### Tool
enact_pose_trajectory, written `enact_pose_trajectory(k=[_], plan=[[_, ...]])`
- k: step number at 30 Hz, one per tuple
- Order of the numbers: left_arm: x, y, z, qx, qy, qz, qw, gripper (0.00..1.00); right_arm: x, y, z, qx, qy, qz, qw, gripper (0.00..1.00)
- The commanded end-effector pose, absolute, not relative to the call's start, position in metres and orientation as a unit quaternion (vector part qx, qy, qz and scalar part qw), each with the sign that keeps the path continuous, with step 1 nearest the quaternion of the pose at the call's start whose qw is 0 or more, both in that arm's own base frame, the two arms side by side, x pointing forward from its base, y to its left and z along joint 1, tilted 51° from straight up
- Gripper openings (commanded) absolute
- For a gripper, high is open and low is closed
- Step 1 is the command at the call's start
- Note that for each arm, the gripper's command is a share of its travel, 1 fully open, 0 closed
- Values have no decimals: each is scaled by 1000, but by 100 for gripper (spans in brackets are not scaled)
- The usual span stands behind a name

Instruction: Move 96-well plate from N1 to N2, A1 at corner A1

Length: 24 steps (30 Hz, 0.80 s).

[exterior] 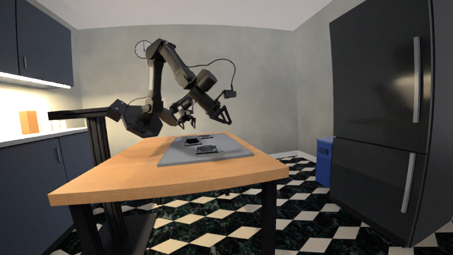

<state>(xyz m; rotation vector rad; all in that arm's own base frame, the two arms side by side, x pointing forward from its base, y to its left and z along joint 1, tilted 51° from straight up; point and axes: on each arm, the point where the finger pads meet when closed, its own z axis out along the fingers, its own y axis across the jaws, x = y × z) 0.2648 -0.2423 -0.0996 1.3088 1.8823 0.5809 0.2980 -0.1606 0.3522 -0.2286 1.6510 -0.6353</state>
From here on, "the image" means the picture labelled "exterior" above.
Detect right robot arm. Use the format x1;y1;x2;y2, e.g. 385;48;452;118
131;38;218;134

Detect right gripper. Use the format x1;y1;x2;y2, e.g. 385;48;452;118
198;89;233;125

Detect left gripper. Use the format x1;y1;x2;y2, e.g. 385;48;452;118
176;109;196;130

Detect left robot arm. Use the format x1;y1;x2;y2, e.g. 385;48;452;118
166;92;194;115

